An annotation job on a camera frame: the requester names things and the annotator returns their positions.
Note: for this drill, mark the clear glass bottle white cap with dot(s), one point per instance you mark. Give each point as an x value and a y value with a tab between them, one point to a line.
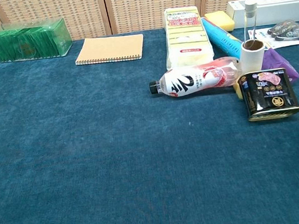
250	4

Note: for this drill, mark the pink white drink bottle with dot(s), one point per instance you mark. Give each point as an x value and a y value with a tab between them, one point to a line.
184	83

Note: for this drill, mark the dark blue table cloth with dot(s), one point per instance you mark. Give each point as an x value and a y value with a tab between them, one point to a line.
89	151

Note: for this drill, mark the kraft spiral notebook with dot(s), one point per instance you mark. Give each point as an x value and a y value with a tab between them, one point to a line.
110	49

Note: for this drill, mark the yellow sponge multipack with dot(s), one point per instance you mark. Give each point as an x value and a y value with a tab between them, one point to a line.
188	45

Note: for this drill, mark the small yellow sponge piece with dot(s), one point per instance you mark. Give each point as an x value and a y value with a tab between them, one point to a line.
237	91

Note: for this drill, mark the woven wooden folding screen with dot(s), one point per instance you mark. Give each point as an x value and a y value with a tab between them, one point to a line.
148	4

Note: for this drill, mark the white paper roll cardboard core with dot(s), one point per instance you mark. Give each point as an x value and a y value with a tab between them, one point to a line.
251	61

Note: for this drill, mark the yellow sponge block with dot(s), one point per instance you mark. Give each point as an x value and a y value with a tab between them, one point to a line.
218	20

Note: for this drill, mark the black luncheon meat can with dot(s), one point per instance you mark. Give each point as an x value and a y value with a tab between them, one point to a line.
269	95

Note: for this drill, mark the purple packet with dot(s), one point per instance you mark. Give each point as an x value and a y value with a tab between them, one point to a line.
276	61

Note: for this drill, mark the clear box green tea bags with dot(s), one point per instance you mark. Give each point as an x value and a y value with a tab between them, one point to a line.
28	42

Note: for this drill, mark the correction tape blister pack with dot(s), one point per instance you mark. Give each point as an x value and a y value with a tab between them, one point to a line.
289	32

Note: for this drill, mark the white power strip box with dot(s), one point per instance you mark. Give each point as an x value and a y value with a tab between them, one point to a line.
283	10

